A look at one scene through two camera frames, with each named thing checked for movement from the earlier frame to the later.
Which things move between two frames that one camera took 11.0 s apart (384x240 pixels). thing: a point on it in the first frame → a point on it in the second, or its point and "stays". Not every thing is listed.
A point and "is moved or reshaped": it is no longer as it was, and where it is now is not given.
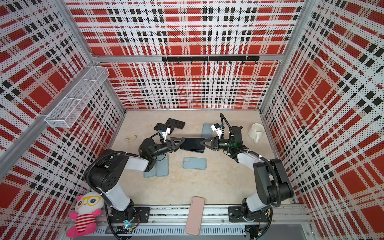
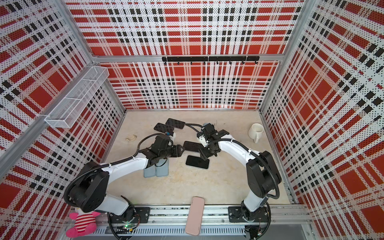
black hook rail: x=204 y=59 stays
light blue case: x=162 y=163 stays
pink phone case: x=194 y=220 stays
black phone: x=192 y=143 is moved or reshaped
